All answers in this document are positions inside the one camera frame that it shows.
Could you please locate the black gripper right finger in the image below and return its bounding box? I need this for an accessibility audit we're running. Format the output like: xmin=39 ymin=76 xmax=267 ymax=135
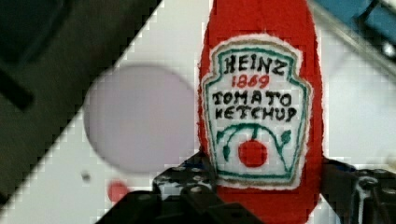
xmin=320 ymin=158 xmax=396 ymax=224

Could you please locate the red felt ketchup bottle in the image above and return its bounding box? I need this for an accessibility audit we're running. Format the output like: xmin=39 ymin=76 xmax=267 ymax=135
xmin=198 ymin=0 xmax=323 ymax=224

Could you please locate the black toaster oven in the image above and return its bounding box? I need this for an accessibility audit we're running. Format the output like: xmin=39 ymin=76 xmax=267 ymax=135
xmin=307 ymin=0 xmax=396 ymax=75

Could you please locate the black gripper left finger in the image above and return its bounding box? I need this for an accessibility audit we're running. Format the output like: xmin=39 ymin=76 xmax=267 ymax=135
xmin=152 ymin=152 xmax=237 ymax=212

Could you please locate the red toy strawberry by plate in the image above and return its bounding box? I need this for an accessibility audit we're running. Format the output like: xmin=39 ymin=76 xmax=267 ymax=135
xmin=107 ymin=180 xmax=129 ymax=203

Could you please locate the round grey plate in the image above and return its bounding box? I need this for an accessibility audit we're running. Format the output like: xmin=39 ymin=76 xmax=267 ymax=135
xmin=84 ymin=65 xmax=195 ymax=173

